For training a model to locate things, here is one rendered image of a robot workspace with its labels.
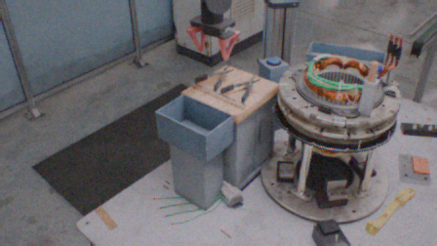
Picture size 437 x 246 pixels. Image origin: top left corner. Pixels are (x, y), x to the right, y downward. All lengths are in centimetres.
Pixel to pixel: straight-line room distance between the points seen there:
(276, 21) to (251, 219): 69
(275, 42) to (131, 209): 76
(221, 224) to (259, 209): 12
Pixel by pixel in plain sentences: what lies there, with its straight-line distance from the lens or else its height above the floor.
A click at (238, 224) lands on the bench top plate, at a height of 78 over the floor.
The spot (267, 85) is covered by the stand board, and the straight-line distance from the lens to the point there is 116.
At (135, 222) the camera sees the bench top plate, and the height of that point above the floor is 78.
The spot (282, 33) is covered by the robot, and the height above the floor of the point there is 106.
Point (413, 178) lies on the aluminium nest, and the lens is 136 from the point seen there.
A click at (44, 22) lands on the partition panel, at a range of 305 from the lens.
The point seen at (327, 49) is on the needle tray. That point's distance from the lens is 145.
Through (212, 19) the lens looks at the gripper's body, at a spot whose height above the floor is 127.
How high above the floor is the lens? 165
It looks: 35 degrees down
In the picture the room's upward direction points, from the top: 1 degrees counter-clockwise
